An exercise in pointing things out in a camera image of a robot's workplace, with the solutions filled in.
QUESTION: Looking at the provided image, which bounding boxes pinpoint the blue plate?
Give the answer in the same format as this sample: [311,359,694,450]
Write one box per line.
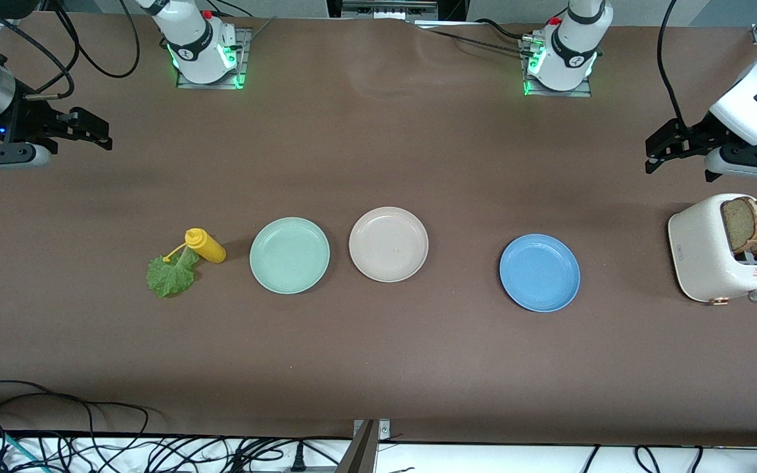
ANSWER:
[499,234,581,313]

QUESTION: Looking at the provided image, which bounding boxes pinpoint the green lettuce leaf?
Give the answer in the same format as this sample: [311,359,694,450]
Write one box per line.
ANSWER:
[146,246,200,299]

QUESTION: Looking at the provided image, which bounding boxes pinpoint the black equipment box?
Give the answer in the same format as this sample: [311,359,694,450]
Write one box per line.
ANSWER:
[326,0,468,20]

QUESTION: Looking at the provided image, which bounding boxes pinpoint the aluminium profile post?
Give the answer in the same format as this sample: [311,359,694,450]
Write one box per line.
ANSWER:
[340,418,392,473]

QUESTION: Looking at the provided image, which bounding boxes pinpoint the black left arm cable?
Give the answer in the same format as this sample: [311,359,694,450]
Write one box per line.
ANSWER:
[656,0,692,129]

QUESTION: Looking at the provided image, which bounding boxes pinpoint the beige plate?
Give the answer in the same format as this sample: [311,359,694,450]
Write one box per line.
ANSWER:
[348,206,430,283]

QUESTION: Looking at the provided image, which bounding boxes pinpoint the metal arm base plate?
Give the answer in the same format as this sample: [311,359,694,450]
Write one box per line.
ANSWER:
[176,26,252,90]
[518,36,594,99]

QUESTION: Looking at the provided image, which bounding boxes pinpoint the thick black table cable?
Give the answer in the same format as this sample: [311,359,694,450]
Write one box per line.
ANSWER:
[474,18,530,41]

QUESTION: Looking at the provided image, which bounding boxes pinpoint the long black arm cable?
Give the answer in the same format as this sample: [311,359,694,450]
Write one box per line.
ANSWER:
[55,0,141,79]

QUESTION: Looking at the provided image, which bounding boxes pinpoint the yellow mustard squeeze bottle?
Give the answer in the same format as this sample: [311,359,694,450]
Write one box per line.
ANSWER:
[163,228,227,265]

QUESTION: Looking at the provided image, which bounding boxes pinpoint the mint green plate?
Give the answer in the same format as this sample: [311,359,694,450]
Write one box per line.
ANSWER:
[249,217,331,295]

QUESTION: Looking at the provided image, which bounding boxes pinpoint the white two-slot toaster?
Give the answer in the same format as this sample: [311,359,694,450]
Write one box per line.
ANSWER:
[668,192,757,304]

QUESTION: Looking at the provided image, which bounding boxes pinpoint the thin braided black cable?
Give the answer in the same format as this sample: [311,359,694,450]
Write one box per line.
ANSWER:
[418,28,537,58]

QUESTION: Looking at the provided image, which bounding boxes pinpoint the black cable loop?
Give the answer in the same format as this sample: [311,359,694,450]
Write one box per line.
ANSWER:
[0,380,150,438]

